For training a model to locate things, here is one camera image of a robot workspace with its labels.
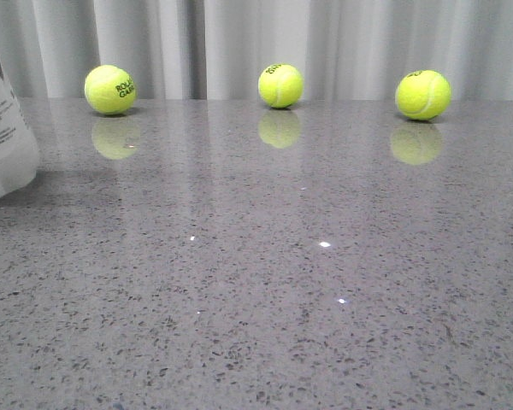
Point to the white Wilson tennis ball can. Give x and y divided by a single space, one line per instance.
19 155

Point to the centre tennis ball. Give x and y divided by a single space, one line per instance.
280 85

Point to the Roland Garros tennis ball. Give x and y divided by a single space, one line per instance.
110 90

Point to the right tennis ball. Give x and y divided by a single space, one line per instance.
423 95

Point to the grey curtain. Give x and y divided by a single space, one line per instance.
216 49

